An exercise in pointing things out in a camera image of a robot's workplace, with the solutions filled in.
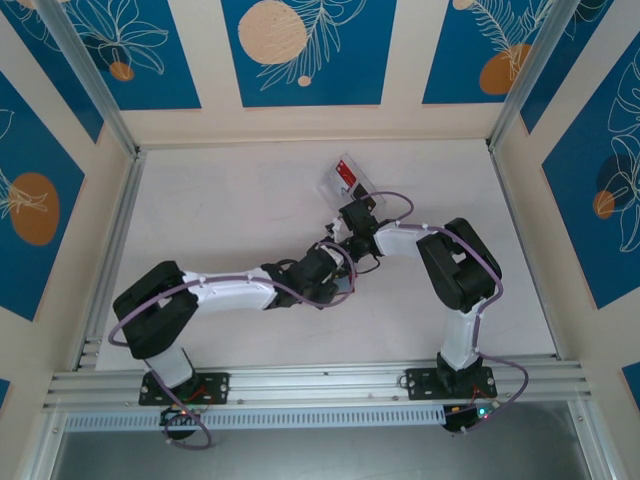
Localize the aluminium side rail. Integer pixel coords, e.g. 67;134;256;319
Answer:
72;149;147;371
487;142;559;359

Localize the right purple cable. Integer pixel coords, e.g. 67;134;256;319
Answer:
367;191;531;436

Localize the aluminium frame post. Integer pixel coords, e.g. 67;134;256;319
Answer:
488;0;576;151
37;0;141;159

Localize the aluminium frame leg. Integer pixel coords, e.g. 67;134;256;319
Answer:
19;409;69;480
567;399;621;480

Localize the small controller board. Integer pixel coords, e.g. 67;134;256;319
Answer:
159;405;201;427
443;403;502;435

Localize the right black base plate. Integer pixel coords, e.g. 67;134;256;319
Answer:
405;367;497;401

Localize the red card with white logo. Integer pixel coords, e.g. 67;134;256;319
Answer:
335;158;361;184

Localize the purple cable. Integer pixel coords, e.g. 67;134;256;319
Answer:
108;241;359;450
367;191;531;436

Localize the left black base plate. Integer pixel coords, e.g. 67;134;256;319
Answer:
138;372;232;406

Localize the aluminium cross beam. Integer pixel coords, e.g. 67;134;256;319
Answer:
42;355;594;414

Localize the white slotted cable duct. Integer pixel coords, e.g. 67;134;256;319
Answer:
63;404;447;431

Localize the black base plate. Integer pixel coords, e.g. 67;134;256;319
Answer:
405;367;497;401
138;372;232;406

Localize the clear plastic packaging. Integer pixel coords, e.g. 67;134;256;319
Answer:
315;151;389;209

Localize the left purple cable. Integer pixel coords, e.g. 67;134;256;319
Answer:
108;241;359;450

